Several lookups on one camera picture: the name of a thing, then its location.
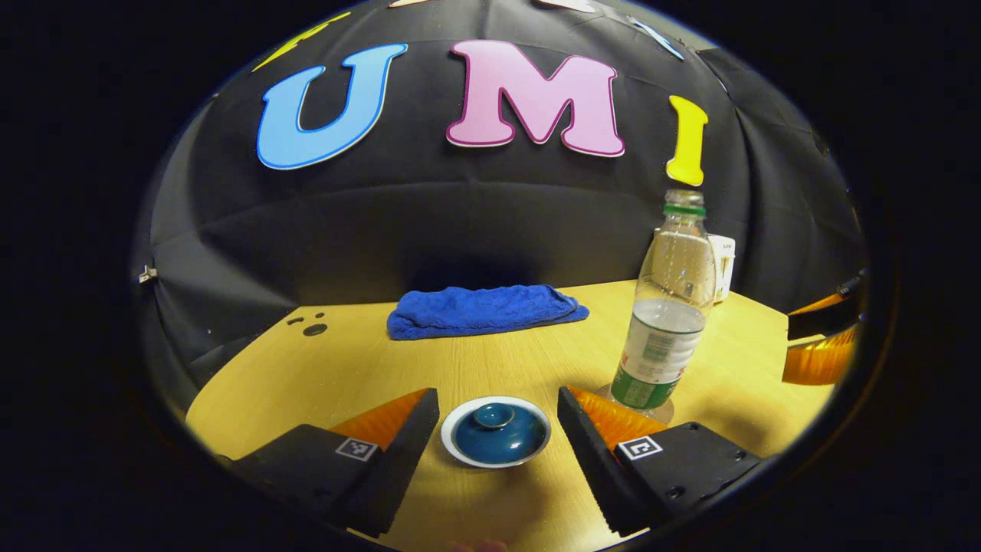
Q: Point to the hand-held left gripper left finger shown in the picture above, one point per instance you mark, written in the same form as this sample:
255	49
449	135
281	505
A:
398	475

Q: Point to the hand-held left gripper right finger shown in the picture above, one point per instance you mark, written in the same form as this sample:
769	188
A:
594	468

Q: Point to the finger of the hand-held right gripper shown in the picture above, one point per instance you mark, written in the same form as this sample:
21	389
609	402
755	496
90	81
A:
824	322
820	364

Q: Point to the dark blue teacup lid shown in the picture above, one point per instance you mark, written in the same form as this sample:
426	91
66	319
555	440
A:
506	441

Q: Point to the clear plastic water bottle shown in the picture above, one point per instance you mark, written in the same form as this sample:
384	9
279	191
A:
667	307

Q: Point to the white toaster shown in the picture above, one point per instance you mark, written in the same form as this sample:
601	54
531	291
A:
724	268

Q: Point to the blue towel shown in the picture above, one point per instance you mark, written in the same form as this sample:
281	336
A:
483	310

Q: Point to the black backdrop cloth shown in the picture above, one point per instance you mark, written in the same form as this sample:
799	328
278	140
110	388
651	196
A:
460	222

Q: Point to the silver clip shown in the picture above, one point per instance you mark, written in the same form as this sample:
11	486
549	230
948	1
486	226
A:
146	274

